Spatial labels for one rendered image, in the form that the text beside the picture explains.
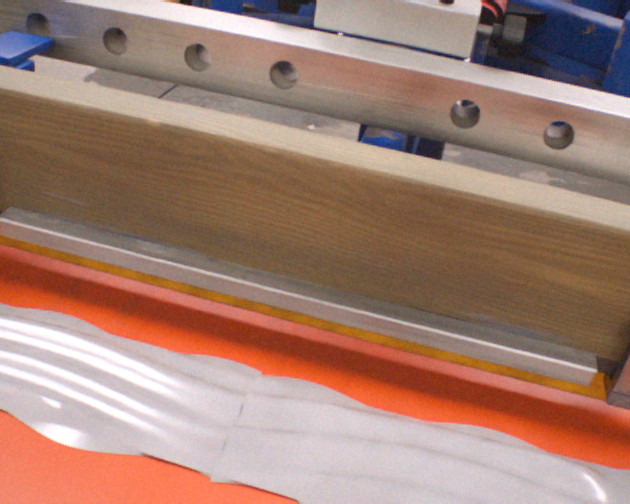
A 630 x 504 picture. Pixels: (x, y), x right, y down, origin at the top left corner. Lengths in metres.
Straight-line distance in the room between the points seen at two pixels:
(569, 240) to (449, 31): 0.29
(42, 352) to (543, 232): 0.23
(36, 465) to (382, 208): 0.18
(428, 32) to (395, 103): 0.07
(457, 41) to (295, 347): 0.30
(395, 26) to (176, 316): 0.30
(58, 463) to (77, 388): 0.04
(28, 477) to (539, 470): 0.21
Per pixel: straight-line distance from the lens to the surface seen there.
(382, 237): 0.33
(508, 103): 0.54
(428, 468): 0.32
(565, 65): 1.29
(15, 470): 0.32
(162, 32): 0.59
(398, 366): 0.38
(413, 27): 0.59
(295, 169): 0.33
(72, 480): 0.31
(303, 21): 1.10
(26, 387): 0.34
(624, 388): 0.36
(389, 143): 0.74
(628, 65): 0.95
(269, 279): 0.35
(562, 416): 0.38
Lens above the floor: 1.19
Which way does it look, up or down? 31 degrees down
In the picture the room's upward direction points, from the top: 9 degrees clockwise
